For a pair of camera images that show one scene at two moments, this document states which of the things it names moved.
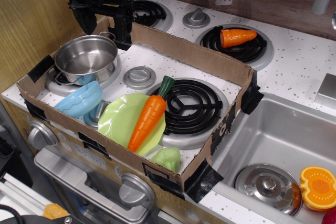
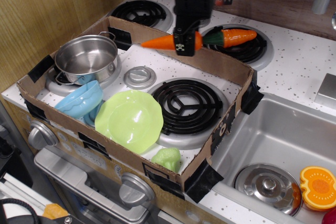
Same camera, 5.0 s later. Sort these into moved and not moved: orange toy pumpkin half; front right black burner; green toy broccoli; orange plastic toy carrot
Moved: orange plastic toy carrot
Not moved: orange toy pumpkin half; green toy broccoli; front right black burner
